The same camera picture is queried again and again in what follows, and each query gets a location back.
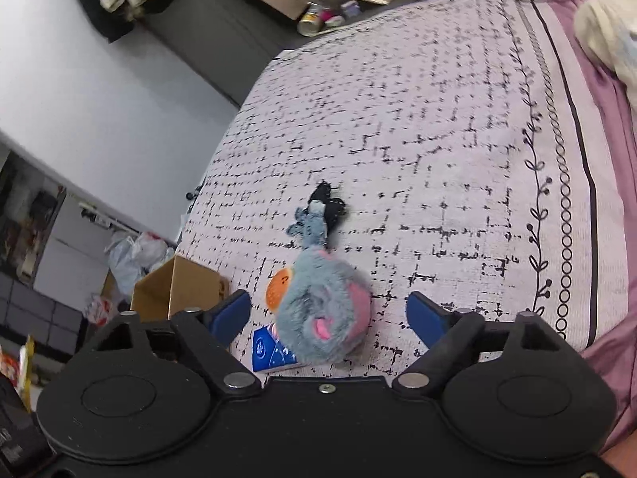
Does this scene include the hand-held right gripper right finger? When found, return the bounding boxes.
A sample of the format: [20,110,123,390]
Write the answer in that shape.
[392,291,565,395]

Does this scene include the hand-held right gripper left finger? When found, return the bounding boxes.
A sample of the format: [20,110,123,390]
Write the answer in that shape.
[90,289,263,395]

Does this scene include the blue and white packet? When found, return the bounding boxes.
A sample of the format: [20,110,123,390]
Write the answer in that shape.
[251,323,303,373]

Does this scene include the cardboard box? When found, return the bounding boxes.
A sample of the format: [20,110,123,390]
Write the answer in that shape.
[130,255,230,323]

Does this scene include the small blue-grey plush toy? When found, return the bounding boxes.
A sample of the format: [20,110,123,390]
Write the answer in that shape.
[285,206,330,251]

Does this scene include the black sock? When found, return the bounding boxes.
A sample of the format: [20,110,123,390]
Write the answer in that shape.
[307,182,348,240]

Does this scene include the grey-blue plastic bag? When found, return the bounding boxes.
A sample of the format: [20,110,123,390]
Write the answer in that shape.
[104,233,145,300]

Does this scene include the red and white plastic bag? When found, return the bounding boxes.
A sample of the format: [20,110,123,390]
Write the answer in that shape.
[84,293,119,325]

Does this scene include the bed with patterned cover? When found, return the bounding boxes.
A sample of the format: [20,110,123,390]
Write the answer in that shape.
[176,0,625,379]

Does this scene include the pink bed sheet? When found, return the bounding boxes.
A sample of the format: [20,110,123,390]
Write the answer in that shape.
[540,0,637,459]

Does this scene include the dark grey door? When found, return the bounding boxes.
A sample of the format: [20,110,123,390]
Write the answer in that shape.
[142,0,324,108]

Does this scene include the paper tube cup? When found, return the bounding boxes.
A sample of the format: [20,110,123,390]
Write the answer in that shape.
[297,2,325,37]

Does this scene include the black hanging clothes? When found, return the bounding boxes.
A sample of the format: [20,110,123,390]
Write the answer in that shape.
[60,0,177,43]

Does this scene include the pastel fleece blanket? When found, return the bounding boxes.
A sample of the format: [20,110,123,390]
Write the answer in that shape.
[573,0,637,108]

